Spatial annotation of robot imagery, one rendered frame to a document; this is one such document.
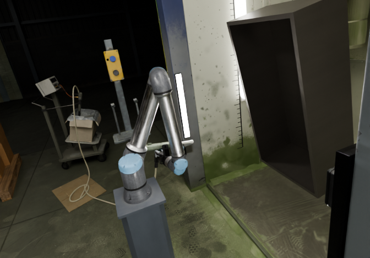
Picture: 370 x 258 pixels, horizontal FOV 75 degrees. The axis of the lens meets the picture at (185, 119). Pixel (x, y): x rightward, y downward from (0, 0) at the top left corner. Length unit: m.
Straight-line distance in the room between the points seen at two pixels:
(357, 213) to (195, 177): 2.28
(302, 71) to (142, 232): 1.35
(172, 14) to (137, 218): 1.58
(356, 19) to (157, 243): 2.47
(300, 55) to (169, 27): 1.17
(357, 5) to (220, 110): 1.48
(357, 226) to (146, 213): 1.35
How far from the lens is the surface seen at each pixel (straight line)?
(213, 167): 2.68
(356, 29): 2.77
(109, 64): 2.24
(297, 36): 1.37
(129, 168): 1.55
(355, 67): 3.10
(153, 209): 1.66
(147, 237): 1.77
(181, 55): 2.22
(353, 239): 0.47
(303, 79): 1.44
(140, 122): 1.63
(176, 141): 1.56
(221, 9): 2.39
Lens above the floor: 1.62
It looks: 20 degrees down
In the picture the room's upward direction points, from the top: 8 degrees counter-clockwise
